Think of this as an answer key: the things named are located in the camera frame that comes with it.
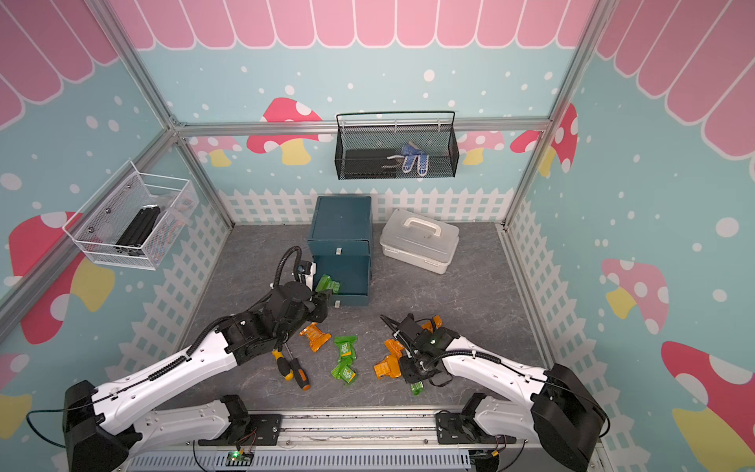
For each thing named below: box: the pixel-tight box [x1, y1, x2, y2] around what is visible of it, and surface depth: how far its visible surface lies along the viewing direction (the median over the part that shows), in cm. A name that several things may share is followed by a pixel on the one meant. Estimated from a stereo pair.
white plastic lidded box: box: [379, 208, 461, 276], surface depth 105 cm
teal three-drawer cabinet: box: [306, 194, 374, 307], surface depth 94 cm
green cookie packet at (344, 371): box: [330, 356, 357, 385], surface depth 85 cm
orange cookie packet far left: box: [298, 321, 333, 354], surface depth 91 cm
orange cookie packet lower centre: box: [373, 354, 402, 380], surface depth 85 cm
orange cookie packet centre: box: [379, 338, 406, 365], surface depth 89 cm
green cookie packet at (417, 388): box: [409, 380, 425, 397], surface depth 79 cm
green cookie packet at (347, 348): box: [334, 335, 358, 360], surface depth 89 cm
